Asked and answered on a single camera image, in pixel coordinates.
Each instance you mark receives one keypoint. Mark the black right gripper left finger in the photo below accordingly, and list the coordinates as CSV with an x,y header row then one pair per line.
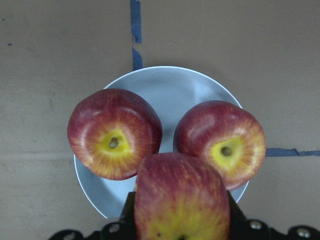
x,y
122,229

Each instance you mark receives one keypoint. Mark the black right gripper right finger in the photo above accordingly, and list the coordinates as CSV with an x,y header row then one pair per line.
x,y
242,228

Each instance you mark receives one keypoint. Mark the red apple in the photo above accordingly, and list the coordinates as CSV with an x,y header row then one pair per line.
x,y
226,137
112,131
179,197

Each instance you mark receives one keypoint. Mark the red apple on plate front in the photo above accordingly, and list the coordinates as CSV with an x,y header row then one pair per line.
x,y
226,137

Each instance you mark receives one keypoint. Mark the light blue plate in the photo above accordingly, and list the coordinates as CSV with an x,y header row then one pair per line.
x,y
171,91

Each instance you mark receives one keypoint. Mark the brown paper table cover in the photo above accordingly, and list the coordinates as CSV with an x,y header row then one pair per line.
x,y
54,53

